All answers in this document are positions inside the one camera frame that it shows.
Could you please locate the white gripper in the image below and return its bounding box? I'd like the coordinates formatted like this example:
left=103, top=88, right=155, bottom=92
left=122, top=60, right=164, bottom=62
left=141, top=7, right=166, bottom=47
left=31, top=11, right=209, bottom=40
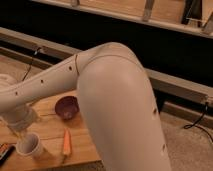
left=0, top=105, right=38, bottom=140

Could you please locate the white ceramic cup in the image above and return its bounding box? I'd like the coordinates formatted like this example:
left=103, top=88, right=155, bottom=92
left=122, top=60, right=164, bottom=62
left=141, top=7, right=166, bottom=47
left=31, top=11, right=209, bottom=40
left=16, top=132, right=44, bottom=157

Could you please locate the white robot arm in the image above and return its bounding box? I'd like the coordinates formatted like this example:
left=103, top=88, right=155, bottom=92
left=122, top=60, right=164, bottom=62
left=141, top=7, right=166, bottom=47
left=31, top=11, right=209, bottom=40
left=0, top=42, right=171, bottom=171

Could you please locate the black orange object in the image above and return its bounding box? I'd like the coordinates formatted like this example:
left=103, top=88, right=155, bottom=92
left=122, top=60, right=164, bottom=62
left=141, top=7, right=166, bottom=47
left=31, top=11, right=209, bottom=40
left=0, top=143, right=15, bottom=166

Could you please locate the orange carrot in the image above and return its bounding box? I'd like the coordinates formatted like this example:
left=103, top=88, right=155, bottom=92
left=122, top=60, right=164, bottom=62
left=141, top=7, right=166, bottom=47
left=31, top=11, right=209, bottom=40
left=63, top=129, right=71, bottom=156

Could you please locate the purple bowl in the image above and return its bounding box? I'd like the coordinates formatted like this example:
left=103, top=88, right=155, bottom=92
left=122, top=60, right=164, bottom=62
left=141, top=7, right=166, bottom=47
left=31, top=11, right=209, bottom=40
left=55, top=96, right=79, bottom=120

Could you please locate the black cable left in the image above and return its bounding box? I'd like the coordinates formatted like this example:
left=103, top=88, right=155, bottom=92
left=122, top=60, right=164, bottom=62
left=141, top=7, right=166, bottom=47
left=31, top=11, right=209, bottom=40
left=21, top=46, right=44, bottom=82

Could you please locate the black cable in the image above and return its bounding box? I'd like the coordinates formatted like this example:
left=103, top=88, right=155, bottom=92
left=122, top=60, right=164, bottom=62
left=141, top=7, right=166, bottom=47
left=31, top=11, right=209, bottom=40
left=183, top=101, right=213, bottom=141
left=21, top=46, right=44, bottom=82

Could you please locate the black cable right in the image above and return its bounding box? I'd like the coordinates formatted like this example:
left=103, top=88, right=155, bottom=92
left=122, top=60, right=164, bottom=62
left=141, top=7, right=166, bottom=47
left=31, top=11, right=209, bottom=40
left=183, top=101, right=213, bottom=141

